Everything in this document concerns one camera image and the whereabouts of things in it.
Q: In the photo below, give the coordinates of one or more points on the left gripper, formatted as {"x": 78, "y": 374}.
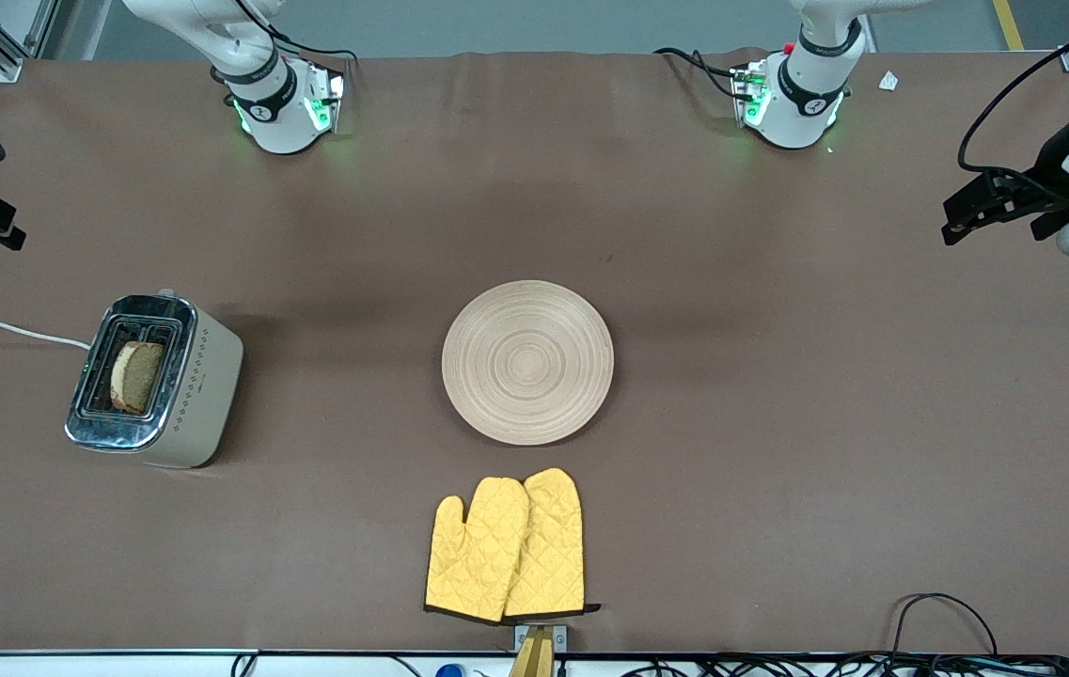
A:
{"x": 1050, "y": 162}

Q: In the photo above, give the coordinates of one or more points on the brown toast slice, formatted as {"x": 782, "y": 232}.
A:
{"x": 136, "y": 376}

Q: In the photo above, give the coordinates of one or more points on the round wooden plate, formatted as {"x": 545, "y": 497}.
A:
{"x": 527, "y": 362}

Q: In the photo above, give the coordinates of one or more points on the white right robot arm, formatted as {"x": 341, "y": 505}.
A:
{"x": 275, "y": 113}

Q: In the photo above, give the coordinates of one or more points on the right arm base connector plate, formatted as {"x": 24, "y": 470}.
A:
{"x": 327, "y": 99}

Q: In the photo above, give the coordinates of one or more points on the left arm base connector plate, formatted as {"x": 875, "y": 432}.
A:
{"x": 748, "y": 94}

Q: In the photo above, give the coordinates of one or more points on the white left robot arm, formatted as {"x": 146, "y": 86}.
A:
{"x": 805, "y": 103}

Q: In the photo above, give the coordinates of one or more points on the small white paper scrap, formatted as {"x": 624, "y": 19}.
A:
{"x": 888, "y": 81}

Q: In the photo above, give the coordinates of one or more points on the cream and chrome toaster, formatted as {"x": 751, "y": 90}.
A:
{"x": 153, "y": 381}

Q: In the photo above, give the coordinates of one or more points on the yellow quilted oven mitt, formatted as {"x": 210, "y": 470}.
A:
{"x": 553, "y": 550}

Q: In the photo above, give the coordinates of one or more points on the yellow oven mitt showing thumb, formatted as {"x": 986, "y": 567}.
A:
{"x": 478, "y": 555}

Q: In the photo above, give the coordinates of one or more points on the blue round cap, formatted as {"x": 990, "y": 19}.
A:
{"x": 450, "y": 670}

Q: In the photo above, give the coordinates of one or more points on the wooden block on metal bracket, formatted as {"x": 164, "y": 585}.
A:
{"x": 536, "y": 649}

